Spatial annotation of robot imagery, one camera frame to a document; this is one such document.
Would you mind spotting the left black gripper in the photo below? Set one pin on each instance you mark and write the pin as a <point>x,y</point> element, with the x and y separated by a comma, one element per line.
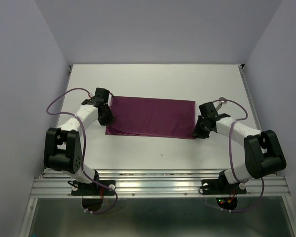
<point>109,120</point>

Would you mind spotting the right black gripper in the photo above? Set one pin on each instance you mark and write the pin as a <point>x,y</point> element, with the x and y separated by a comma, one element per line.
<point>197,132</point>

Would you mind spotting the silver metal spoon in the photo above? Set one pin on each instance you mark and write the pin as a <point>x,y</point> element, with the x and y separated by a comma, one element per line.
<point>222,101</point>

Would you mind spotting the purple cloth napkin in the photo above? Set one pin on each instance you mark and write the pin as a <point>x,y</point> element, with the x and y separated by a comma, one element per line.
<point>152,117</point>

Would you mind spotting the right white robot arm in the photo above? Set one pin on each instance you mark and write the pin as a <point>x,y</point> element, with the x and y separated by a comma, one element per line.
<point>263,154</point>

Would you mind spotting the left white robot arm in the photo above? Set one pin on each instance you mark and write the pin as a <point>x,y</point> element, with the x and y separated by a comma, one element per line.
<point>65,146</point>

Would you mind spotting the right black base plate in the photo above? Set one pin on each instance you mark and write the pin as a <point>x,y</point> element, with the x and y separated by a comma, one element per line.
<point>217,187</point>

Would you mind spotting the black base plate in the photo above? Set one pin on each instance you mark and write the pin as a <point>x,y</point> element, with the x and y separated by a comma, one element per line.
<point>82,189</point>
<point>217,187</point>

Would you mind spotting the aluminium rail frame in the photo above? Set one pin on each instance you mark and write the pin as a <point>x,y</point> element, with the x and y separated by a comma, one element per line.
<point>157,179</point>

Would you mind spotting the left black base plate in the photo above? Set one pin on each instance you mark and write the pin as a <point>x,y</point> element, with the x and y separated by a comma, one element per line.
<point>82,189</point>

